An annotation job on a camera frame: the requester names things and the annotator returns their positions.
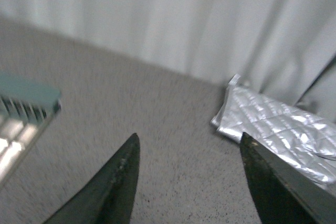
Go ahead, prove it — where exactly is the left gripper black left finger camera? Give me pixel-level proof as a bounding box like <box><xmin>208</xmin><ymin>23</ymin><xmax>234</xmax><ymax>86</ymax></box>
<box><xmin>45</xmin><ymin>133</ymin><xmax>140</xmax><ymax>223</ymax></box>

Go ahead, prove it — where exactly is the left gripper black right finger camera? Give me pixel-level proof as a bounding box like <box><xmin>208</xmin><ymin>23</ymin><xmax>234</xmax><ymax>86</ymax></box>
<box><xmin>239</xmin><ymin>133</ymin><xmax>335</xmax><ymax>223</ymax></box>

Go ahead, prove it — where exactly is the grey white curtain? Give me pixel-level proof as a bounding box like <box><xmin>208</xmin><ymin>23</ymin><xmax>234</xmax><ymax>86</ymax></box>
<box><xmin>1</xmin><ymin>0</ymin><xmax>335</xmax><ymax>121</ymax></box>

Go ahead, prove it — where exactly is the teal metal rack appliance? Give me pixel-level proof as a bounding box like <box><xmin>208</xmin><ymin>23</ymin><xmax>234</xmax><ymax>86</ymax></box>
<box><xmin>1</xmin><ymin>72</ymin><xmax>61</xmax><ymax>187</ymax></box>

